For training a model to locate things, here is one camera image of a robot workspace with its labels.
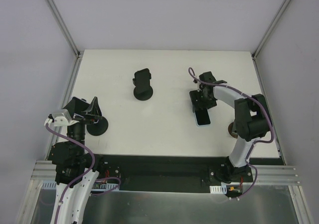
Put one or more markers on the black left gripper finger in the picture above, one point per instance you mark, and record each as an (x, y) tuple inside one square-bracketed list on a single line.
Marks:
[(93, 108), (87, 121)]

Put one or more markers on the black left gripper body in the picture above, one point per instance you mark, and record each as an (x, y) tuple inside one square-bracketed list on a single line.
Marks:
[(81, 117)]

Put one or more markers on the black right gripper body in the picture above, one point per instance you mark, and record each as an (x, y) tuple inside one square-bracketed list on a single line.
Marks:
[(203, 102)]

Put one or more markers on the black round base phone stand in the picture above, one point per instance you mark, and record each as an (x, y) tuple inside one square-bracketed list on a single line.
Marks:
[(98, 128)]

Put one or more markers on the light blue smartphone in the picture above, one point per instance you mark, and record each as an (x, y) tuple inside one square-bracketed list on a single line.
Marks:
[(202, 117)]

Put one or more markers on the brown base phone stand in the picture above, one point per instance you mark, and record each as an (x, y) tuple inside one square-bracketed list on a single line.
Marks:
[(232, 130)]

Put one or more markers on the black clamp phone stand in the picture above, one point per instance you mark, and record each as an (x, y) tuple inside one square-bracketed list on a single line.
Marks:
[(143, 96)]

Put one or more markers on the black cased smartphone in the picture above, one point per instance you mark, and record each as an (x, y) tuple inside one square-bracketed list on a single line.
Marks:
[(141, 80)]

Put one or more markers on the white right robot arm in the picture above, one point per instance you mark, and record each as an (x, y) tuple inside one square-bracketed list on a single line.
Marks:
[(252, 121)]

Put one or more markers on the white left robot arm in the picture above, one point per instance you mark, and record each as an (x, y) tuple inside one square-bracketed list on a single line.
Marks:
[(77, 167)]

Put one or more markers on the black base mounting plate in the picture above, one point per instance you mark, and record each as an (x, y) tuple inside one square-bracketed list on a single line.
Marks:
[(163, 173)]

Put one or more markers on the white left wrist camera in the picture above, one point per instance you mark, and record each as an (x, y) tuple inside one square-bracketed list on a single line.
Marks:
[(59, 118)]

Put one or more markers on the aluminium frame post left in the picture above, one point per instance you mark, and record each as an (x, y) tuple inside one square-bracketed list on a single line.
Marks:
[(63, 28)]

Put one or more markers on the aluminium frame post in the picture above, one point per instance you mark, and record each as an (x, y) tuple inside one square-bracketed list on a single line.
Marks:
[(63, 28), (270, 29)]

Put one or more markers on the aluminium frame post right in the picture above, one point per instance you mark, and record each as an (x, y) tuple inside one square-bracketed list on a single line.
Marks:
[(270, 29)]

